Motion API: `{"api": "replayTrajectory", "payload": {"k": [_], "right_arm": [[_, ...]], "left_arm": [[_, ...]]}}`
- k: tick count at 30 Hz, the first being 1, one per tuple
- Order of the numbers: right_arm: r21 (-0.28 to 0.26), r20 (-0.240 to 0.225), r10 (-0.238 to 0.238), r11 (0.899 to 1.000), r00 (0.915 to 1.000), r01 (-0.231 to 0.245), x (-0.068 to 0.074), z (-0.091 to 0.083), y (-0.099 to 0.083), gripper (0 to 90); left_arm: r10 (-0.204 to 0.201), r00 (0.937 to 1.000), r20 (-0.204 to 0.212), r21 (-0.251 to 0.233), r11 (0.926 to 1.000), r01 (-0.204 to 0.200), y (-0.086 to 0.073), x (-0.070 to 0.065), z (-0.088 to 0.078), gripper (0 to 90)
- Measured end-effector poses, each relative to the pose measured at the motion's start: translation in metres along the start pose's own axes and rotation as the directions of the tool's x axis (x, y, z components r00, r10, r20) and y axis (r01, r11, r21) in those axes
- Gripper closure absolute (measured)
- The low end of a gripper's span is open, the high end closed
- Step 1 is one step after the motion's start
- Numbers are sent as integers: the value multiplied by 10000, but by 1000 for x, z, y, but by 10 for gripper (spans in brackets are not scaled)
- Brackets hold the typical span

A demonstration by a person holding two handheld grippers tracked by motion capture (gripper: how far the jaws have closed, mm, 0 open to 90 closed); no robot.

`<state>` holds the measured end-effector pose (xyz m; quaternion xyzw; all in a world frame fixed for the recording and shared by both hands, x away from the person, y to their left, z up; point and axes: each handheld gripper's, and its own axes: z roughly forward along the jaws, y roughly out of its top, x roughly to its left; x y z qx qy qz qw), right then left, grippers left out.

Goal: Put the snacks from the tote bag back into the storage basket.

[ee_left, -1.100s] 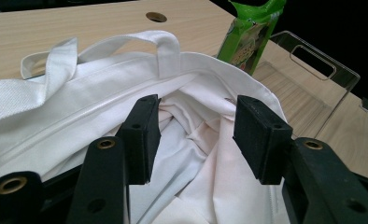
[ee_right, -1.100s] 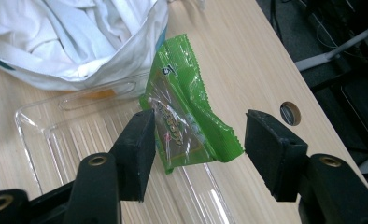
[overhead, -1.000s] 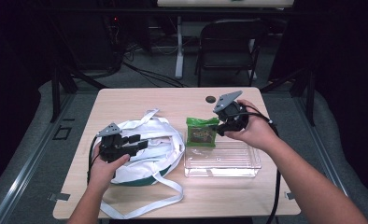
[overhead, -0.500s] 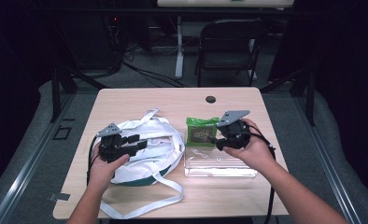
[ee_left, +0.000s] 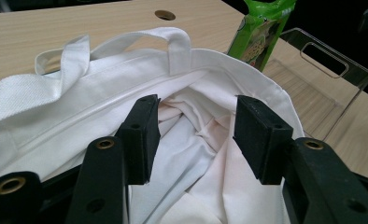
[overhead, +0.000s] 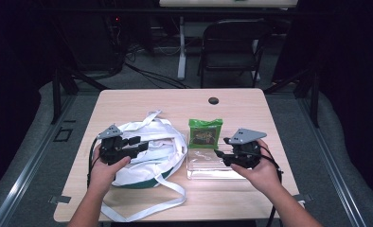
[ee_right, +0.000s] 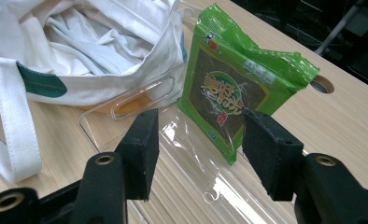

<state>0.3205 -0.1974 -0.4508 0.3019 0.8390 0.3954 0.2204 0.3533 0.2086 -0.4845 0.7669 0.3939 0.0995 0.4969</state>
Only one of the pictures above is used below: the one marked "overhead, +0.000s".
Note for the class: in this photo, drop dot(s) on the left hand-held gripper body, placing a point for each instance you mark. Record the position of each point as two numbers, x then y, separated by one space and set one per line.
113 148

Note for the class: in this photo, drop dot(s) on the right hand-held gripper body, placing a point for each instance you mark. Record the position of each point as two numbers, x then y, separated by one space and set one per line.
244 151

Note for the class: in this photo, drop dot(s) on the white canvas tote bag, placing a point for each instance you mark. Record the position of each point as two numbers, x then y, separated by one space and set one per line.
156 148

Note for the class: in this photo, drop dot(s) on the clear plastic zip bag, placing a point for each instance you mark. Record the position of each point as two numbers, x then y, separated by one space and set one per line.
206 164

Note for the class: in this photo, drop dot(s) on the green seaweed snack packet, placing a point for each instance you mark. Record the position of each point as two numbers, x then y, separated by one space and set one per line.
205 134

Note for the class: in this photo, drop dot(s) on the person's left hand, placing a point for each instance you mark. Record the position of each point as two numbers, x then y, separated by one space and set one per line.
104 173

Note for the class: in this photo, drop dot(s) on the person's right hand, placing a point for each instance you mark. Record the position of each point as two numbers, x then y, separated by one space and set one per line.
260 176

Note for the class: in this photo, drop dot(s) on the black metal stand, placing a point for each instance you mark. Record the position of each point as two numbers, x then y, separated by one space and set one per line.
56 94
314 94

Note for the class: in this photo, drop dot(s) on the white table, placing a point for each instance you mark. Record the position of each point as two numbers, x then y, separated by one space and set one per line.
181 47

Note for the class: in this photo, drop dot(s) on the black folding chair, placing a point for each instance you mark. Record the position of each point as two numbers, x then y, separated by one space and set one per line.
232 34

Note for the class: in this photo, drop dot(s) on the aluminium floor rail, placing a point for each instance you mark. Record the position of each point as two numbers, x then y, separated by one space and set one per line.
23 179
333 164

